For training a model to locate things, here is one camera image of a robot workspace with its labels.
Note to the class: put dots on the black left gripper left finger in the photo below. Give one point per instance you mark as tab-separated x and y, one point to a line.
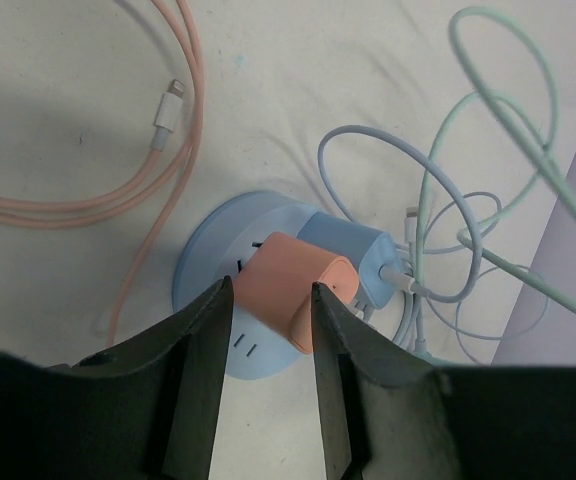
146	408

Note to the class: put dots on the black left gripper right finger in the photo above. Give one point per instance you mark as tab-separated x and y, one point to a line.
386	414

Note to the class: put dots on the blue charger plug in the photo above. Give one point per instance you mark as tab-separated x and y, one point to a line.
368	249

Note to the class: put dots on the orange pink charger plug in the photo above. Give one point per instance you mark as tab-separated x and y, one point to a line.
275	285

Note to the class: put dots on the round blue power strip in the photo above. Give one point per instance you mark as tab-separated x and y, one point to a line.
222	244

